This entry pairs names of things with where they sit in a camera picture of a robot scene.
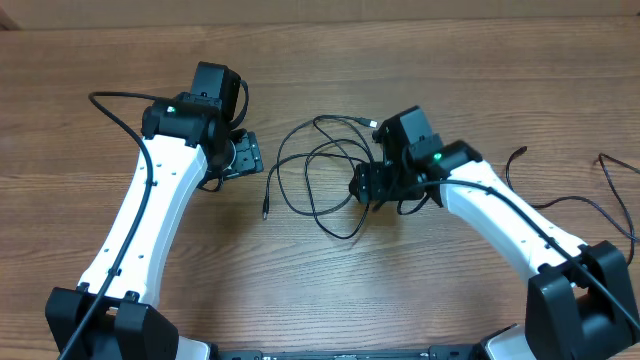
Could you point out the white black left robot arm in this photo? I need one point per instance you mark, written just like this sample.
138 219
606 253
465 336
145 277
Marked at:
185 142

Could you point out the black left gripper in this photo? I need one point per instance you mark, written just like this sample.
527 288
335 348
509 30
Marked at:
249 155

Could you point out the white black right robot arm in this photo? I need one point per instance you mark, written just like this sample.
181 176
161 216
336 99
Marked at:
580 301

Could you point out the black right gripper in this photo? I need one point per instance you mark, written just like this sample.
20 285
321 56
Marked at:
373 185

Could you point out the cardboard back panel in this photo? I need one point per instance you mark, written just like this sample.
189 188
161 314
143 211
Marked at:
88 14

